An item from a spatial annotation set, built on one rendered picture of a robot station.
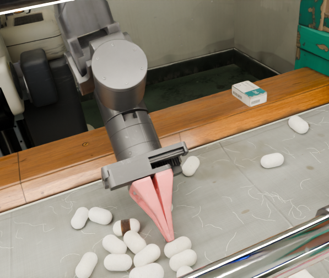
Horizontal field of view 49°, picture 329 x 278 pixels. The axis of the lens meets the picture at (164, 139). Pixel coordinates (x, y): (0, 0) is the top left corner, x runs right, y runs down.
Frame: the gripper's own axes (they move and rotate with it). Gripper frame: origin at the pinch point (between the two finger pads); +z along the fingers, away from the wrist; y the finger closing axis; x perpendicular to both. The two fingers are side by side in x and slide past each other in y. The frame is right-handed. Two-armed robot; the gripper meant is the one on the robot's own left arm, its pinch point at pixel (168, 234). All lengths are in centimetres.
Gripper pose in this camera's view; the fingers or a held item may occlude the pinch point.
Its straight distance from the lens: 42.6
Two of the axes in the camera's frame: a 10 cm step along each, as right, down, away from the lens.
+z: 3.5, 9.0, -2.6
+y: 9.3, -2.9, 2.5
